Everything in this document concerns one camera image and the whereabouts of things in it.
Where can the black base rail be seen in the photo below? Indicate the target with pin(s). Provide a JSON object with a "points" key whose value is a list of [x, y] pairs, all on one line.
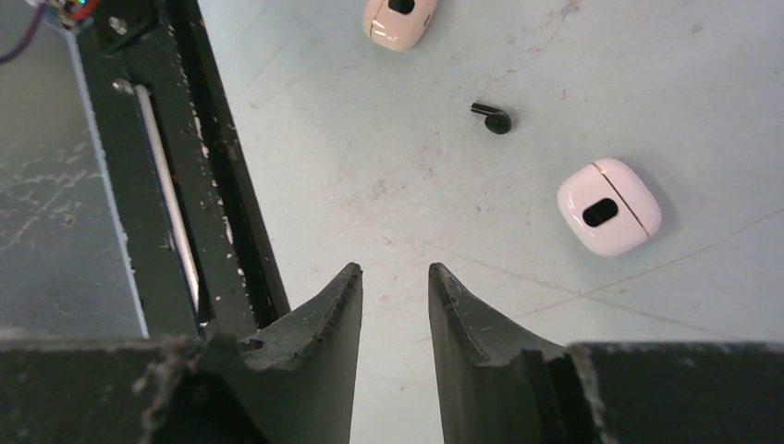
{"points": [[200, 258]]}

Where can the beige earbud charging case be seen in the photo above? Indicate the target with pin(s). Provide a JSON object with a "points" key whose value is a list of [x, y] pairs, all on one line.
{"points": [[397, 25]]}

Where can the white earbud charging case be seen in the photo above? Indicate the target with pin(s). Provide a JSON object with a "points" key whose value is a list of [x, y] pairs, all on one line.
{"points": [[609, 208]]}

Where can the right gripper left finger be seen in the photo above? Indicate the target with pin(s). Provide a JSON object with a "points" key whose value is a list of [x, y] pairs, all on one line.
{"points": [[291, 382]]}

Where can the black earbud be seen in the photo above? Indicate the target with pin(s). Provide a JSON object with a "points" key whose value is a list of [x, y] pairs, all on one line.
{"points": [[496, 120]]}

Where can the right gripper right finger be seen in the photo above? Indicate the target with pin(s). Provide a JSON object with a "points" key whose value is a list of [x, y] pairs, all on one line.
{"points": [[498, 382]]}

